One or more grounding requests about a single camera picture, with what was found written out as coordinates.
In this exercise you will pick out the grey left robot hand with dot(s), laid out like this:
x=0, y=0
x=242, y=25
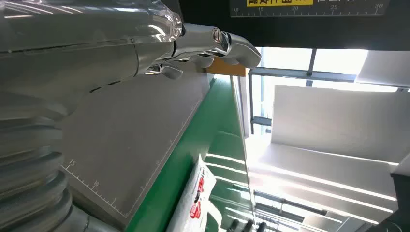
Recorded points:
x=80, y=48

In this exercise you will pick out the white package with red print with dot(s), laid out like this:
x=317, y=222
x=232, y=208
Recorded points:
x=192, y=198

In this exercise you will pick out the green conveyor belt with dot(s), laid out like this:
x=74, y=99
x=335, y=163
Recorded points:
x=195, y=134

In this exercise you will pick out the brown cardboard box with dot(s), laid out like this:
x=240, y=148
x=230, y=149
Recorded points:
x=224, y=68

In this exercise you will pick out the black machine gantry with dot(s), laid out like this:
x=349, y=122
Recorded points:
x=320, y=32

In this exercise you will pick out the grey ruled scanning plate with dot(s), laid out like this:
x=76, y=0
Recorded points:
x=128, y=134

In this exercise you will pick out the white partition panel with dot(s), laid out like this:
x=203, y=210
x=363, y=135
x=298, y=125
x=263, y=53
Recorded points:
x=336, y=121

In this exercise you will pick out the black yellow ruler label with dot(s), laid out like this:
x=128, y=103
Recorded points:
x=304, y=9

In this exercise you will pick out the dark window frame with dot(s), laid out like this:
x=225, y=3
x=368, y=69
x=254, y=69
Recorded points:
x=301, y=74

